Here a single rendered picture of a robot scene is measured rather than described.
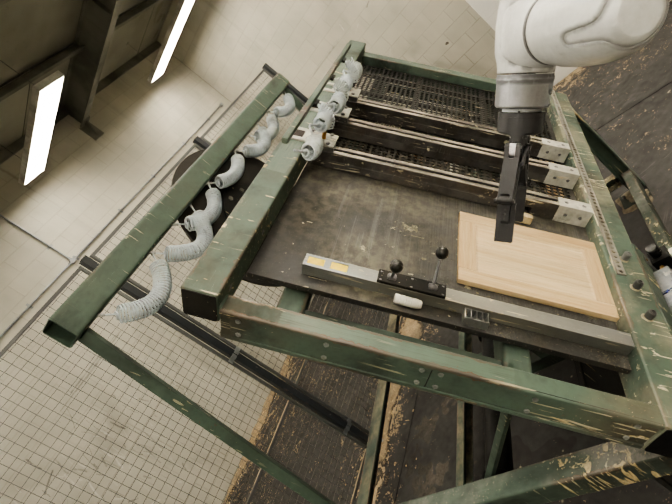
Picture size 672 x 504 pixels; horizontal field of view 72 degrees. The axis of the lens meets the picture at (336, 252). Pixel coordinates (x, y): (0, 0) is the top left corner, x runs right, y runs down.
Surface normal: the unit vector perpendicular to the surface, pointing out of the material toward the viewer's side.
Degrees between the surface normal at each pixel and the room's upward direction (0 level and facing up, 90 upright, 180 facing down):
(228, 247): 60
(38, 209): 90
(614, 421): 90
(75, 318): 90
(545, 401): 90
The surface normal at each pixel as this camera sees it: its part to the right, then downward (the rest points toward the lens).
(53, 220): 0.56, -0.43
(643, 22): 0.00, 0.39
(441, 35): -0.30, 0.69
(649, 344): 0.13, -0.75
